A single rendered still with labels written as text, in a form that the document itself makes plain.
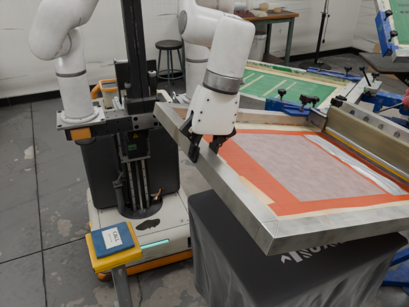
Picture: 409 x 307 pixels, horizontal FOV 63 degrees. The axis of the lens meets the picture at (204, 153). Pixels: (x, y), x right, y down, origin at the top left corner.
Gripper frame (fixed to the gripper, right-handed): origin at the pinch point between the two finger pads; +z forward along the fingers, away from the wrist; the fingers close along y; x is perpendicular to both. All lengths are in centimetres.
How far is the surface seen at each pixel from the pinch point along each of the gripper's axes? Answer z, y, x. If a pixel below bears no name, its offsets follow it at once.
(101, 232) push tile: 33.4, 16.0, -15.2
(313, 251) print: 22.3, -33.0, 14.0
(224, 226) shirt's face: 26.8, -16.4, -4.5
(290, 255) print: 24.0, -26.6, 12.4
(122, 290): 52, 9, -10
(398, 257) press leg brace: 69, -143, -9
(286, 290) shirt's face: 26.0, -19.4, 20.7
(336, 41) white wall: -14, -442, -380
